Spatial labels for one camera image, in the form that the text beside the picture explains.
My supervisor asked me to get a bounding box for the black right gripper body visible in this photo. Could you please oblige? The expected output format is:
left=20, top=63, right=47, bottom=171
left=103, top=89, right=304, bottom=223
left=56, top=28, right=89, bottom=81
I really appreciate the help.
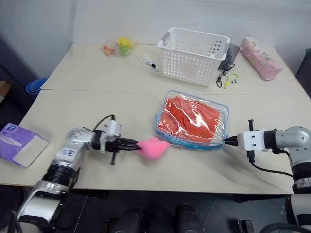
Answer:
left=247, top=119, right=255, bottom=163

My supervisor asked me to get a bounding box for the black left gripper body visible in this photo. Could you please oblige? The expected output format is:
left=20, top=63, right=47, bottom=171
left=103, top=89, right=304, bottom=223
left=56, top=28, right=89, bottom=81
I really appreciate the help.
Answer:
left=105, top=138, right=124, bottom=166

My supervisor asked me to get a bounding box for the pink fluffy cloth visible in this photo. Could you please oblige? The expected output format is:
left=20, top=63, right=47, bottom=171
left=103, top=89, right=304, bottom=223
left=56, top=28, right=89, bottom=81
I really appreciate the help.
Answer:
left=136, top=136, right=170, bottom=160

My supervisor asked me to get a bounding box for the clear plastic pouch blue trim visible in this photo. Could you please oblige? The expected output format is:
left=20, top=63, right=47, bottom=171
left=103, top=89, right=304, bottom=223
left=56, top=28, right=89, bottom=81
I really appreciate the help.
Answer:
left=154, top=90, right=230, bottom=152

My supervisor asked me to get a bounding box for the orange cloth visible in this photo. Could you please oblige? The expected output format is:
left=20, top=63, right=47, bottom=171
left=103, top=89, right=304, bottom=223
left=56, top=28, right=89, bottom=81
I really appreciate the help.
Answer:
left=157, top=96, right=221, bottom=145

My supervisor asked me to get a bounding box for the black pouch with carabiner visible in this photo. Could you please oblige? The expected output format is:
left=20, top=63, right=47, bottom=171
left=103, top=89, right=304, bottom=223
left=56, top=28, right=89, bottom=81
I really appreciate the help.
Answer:
left=215, top=43, right=242, bottom=88

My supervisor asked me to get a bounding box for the pink floral tissue pack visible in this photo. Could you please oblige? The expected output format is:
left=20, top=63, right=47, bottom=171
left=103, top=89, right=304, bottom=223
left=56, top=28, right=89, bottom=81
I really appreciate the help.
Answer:
left=240, top=36, right=284, bottom=82

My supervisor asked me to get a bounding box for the dark rounded shape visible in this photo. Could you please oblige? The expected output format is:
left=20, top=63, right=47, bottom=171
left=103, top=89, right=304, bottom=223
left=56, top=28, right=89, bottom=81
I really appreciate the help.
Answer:
left=174, top=203, right=203, bottom=233
left=109, top=207, right=147, bottom=233

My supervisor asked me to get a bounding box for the white perforated plastic basket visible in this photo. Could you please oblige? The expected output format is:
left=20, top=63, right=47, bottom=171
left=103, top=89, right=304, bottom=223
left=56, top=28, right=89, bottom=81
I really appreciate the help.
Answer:
left=157, top=27, right=231, bottom=88

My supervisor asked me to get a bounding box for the purple tissue pack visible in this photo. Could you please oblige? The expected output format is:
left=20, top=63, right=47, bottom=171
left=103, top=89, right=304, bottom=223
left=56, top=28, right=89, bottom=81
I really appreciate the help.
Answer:
left=0, top=122, right=50, bottom=168

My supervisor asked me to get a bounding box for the clear bag of colourful toys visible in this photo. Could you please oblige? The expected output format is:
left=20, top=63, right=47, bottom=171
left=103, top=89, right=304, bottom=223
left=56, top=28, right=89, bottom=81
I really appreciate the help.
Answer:
left=99, top=36, right=136, bottom=58

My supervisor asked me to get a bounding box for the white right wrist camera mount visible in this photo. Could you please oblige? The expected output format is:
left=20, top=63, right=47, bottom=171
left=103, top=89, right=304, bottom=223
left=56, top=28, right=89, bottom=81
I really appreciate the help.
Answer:
left=236, top=129, right=266, bottom=152

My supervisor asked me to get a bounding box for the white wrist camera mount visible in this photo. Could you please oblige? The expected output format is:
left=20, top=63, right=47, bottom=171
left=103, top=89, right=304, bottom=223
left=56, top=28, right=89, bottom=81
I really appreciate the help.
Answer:
left=236, top=129, right=266, bottom=152
left=103, top=119, right=123, bottom=143

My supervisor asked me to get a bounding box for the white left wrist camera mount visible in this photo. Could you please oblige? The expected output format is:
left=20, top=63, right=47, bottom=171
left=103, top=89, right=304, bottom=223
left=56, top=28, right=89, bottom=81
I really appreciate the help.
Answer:
left=103, top=119, right=123, bottom=143

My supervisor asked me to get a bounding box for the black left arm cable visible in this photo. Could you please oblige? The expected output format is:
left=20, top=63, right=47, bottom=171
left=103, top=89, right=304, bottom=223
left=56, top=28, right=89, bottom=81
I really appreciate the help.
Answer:
left=93, top=114, right=115, bottom=132

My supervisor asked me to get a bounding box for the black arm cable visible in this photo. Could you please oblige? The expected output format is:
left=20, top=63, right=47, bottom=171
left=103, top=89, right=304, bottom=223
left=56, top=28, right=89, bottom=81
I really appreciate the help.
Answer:
left=93, top=114, right=115, bottom=132
left=249, top=159, right=294, bottom=177

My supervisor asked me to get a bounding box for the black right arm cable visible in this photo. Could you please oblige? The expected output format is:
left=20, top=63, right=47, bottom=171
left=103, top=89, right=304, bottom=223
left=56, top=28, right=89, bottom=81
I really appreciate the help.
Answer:
left=249, top=159, right=294, bottom=177

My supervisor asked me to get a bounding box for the yellow keychain tag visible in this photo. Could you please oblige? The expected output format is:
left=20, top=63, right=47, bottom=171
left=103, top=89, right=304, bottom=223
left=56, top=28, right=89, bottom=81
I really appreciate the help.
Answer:
left=223, top=73, right=240, bottom=90

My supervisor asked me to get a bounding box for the white coiled cable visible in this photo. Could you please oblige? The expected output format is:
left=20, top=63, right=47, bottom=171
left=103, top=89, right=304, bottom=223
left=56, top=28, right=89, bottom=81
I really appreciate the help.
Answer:
left=138, top=53, right=162, bottom=76

